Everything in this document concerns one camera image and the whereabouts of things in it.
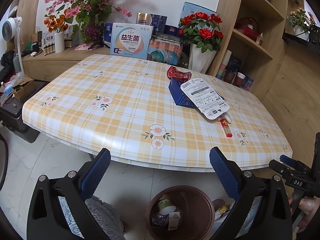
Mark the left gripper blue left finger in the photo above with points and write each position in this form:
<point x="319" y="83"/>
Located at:
<point x="92" y="173"/>

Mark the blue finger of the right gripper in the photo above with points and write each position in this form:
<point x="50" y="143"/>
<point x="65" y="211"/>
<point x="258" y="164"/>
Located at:
<point x="297" y="165"/>

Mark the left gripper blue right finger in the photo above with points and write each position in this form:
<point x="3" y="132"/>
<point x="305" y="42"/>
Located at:
<point x="227" y="172"/>

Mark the red lighter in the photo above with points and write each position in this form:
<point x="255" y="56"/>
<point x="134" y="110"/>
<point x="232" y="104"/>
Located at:
<point x="226" y="128"/>

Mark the white printed blister pack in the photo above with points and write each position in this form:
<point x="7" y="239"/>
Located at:
<point x="205" y="98"/>

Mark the blue paper coffee bag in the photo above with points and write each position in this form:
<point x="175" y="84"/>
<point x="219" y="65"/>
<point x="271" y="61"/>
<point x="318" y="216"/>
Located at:
<point x="178" y="96"/>

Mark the crushed red soda can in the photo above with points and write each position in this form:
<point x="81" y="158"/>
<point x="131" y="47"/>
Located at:
<point x="173" y="72"/>

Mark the blue snack wrapper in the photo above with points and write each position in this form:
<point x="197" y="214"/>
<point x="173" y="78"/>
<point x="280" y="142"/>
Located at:
<point x="159" y="220"/>

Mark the brown plastic trash bin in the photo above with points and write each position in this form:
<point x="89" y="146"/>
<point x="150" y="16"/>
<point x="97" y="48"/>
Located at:
<point x="193" y="218"/>

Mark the person's right hand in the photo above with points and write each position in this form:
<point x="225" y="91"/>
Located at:
<point x="308" y="222"/>

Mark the grey fluffy slipper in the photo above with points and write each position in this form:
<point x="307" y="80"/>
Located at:
<point x="104" y="214"/>

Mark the plaid floral tablecloth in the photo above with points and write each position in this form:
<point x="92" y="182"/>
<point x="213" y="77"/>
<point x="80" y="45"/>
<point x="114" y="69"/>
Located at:
<point x="123" y="104"/>

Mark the red white paper cup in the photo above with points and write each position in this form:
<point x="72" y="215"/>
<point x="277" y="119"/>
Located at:
<point x="239" y="79"/>

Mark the stack of pastel cups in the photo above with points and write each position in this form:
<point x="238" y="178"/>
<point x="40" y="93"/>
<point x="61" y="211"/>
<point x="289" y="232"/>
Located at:
<point x="223" y="64"/>

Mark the cardboard box on case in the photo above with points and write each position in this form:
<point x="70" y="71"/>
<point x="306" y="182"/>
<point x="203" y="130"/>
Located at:
<point x="24" y="88"/>

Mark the pink roses white pot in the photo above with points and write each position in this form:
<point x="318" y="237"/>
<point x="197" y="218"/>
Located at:
<point x="302" y="22"/>

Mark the white probiotic box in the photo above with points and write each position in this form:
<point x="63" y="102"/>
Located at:
<point x="130" y="40"/>

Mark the teal patterned gift box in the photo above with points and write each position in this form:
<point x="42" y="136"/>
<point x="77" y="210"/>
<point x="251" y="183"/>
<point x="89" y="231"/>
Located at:
<point x="164" y="52"/>

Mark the red rose bouquet white vase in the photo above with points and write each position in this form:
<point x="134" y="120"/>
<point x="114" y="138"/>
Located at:
<point x="203" y="34"/>

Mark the wooden shelf unit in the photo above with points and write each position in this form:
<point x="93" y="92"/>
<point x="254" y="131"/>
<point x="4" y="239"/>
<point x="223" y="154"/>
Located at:
<point x="261" y="60"/>

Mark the orange flowers white vase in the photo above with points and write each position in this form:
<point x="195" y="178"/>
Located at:
<point x="56" y="33"/>

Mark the white desk fan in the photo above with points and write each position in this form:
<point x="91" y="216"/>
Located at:
<point x="11" y="30"/>

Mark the pink blossom artificial plant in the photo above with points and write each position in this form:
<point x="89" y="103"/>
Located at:
<point x="89" y="15"/>

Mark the light blue flat box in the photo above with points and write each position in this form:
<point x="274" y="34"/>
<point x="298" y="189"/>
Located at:
<point x="190" y="8"/>

